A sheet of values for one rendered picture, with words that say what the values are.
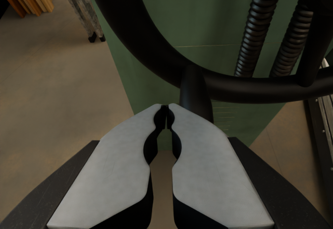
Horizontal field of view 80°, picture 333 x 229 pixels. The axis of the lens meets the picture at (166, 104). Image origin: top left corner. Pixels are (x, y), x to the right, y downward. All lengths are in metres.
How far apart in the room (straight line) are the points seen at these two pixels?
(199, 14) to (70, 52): 1.15
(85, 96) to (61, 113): 0.15
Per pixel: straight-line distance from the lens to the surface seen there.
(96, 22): 1.36
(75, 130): 1.06
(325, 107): 0.98
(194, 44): 0.40
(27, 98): 1.31
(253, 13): 0.24
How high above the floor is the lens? 0.86
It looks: 57 degrees down
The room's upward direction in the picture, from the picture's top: 5 degrees counter-clockwise
